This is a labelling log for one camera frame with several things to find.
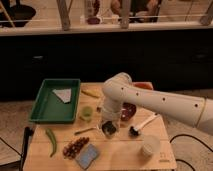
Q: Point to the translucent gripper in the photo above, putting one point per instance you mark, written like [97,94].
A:
[114,117]

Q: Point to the brown handled fork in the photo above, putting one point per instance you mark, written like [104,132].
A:
[86,130]

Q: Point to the orange bowl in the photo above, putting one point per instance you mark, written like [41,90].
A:
[143,85]

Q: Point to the white plastic cup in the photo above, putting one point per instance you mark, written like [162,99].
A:
[150,145]

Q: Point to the green plastic tray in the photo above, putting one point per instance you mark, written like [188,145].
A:
[49,108]

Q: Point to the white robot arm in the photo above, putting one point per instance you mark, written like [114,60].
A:
[193,111]

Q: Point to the grey cloth piece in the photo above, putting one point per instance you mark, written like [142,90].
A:
[63,94]

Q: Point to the dark red bowl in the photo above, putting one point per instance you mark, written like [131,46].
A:
[128,111]

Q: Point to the green chili pepper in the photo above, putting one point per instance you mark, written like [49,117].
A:
[52,139]

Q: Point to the green plastic cup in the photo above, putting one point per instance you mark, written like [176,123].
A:
[86,113]

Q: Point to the bunch of red grapes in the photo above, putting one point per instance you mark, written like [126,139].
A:
[73,148]

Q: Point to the small metal cup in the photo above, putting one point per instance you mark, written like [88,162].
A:
[108,128]

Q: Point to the white handled black brush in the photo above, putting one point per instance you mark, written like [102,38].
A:
[135,131]

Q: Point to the yellow banana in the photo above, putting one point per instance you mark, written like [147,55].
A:
[90,93]

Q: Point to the blue sponge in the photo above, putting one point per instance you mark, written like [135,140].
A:
[87,156]

